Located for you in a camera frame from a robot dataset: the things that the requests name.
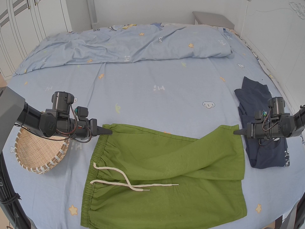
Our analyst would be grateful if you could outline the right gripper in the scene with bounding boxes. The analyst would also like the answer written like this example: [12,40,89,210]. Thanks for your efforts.
[246,120,275,140]

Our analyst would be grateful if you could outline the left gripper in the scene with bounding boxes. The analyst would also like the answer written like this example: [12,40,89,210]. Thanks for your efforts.
[70,118,98,140]

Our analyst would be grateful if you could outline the green shorts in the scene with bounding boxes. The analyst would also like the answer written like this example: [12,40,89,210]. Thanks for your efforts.
[80,124,247,229]

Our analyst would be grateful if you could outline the round woven basket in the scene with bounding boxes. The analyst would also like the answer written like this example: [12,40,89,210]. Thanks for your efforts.
[15,125,70,175]

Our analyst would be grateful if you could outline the dark blue T-shirt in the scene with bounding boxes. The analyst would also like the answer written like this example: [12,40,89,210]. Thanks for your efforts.
[234,76,293,169]

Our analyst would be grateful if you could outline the pale blue quilt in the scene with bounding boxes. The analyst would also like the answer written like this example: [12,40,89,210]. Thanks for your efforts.
[13,22,235,77]

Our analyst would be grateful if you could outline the white wardrobe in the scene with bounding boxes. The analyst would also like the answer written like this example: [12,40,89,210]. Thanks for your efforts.
[0,0,73,80]

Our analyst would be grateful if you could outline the grey bedside table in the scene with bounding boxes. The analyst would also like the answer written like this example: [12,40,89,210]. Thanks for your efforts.
[193,11,235,29]

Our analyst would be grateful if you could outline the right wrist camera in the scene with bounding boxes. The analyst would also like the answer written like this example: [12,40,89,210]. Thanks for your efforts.
[254,109,266,121]

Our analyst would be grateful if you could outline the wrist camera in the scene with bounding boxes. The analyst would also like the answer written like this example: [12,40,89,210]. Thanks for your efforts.
[76,106,89,120]
[254,109,266,121]

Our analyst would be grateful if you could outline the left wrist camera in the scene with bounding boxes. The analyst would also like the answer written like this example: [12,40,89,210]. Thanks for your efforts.
[76,106,89,120]

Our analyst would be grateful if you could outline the white wall pipe cover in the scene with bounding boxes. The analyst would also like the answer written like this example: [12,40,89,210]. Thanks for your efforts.
[85,0,98,30]

